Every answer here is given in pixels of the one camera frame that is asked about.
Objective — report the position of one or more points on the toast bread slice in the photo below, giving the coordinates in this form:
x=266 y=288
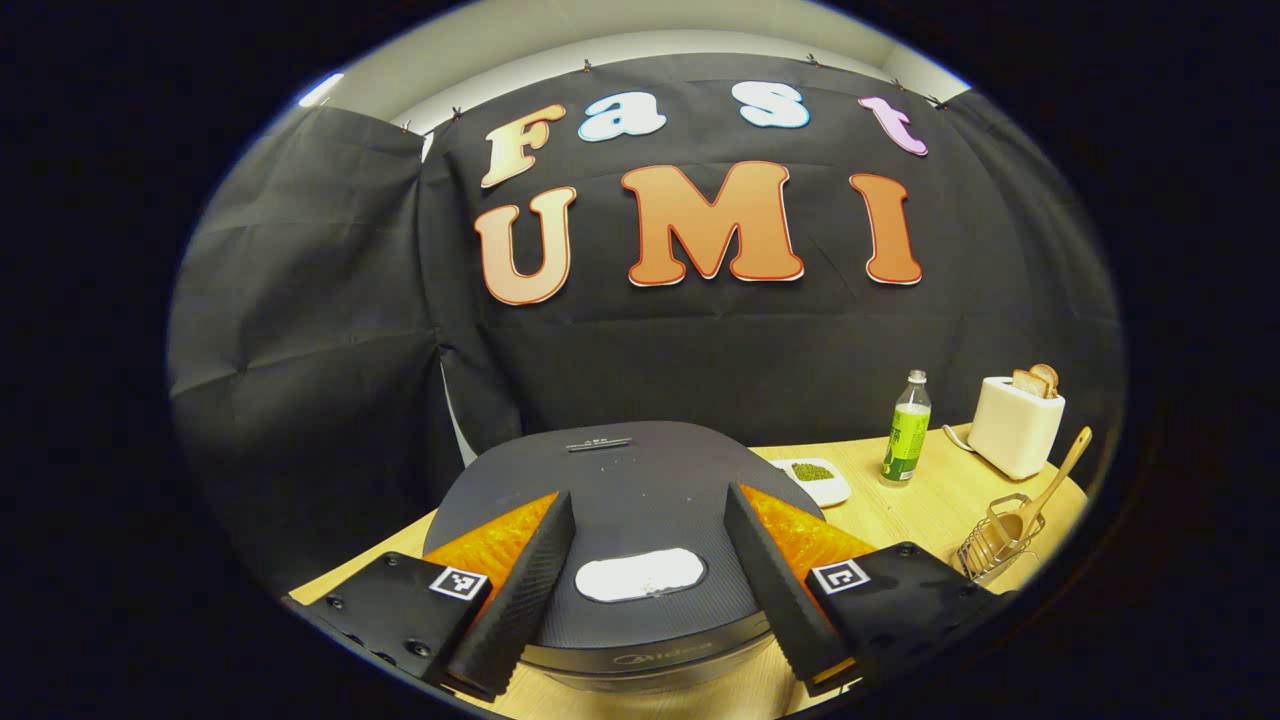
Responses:
x=1028 y=384
x=1047 y=377

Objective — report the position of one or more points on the white toaster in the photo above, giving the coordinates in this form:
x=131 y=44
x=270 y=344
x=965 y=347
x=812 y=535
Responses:
x=1010 y=432

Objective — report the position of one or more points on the white divided bean dish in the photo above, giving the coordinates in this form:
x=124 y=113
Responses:
x=832 y=490

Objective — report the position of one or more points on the green label plastic bottle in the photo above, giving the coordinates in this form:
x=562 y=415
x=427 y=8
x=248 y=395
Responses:
x=905 y=440

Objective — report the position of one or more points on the dark grey rice cooker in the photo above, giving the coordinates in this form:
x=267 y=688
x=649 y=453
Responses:
x=640 y=480

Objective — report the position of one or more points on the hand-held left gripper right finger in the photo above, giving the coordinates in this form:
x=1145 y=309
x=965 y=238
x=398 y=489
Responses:
x=780 y=595

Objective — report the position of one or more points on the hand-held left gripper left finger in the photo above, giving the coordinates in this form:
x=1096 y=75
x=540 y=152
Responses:
x=520 y=600

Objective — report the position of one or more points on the ceiling light panel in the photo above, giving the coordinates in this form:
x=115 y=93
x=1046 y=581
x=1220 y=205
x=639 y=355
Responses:
x=320 y=90

